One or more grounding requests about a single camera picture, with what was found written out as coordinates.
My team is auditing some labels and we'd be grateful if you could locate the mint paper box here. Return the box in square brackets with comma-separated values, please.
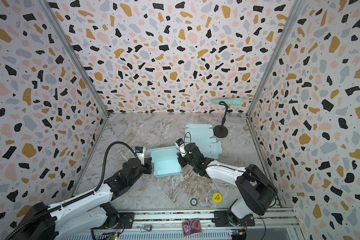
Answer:
[184, 124, 223, 160]
[146, 146, 182, 178]

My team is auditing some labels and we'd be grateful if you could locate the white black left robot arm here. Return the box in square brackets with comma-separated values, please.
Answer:
[7, 157, 152, 240]

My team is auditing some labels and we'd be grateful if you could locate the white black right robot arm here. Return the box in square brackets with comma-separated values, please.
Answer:
[176, 139, 277, 226]

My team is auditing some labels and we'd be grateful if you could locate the flat mint paper box blank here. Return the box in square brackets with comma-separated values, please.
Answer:
[184, 124, 223, 160]

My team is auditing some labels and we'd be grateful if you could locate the black microphone stand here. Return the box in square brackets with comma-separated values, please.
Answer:
[213, 101, 229, 139]

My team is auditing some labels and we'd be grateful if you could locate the yellow round sticker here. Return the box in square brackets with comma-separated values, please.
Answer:
[213, 193, 223, 203]

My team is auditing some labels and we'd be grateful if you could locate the purple snack packet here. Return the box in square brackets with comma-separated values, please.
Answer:
[182, 219, 202, 237]

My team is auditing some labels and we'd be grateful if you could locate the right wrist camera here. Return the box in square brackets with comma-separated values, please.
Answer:
[175, 138, 187, 157]

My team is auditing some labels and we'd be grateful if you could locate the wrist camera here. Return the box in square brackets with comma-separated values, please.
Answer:
[175, 138, 187, 157]
[135, 147, 146, 165]

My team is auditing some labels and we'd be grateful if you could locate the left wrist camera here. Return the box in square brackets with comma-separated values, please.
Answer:
[135, 147, 146, 165]

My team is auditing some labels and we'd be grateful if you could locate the black corrugated left cable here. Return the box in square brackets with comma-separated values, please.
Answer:
[4, 141, 138, 240]

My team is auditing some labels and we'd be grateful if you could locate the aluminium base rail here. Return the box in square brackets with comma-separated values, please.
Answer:
[65, 208, 304, 240]

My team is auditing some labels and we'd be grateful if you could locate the aluminium left corner post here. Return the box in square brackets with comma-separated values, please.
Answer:
[36, 1, 110, 118]

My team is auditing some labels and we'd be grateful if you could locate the aluminium corner post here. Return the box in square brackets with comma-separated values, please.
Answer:
[247, 0, 306, 118]
[36, 1, 110, 118]

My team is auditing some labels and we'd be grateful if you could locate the aluminium right corner post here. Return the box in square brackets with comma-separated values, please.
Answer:
[247, 0, 306, 118]

